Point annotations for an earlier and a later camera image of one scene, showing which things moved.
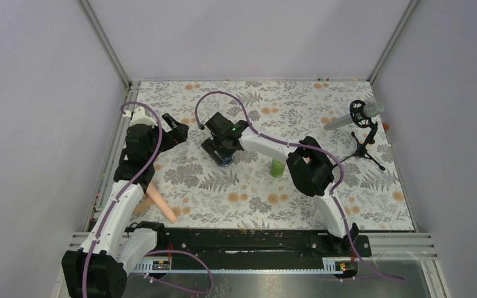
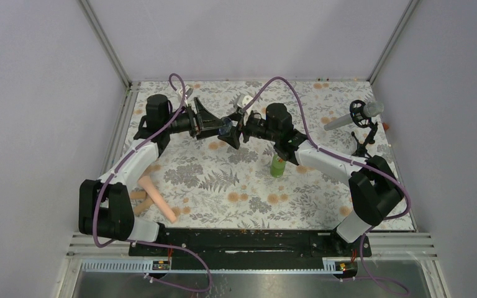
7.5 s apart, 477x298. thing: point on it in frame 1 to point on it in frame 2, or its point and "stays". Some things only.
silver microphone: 370,109 stays
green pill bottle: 277,168 stays
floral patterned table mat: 261,153 stays
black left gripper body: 167,142 to 184,122
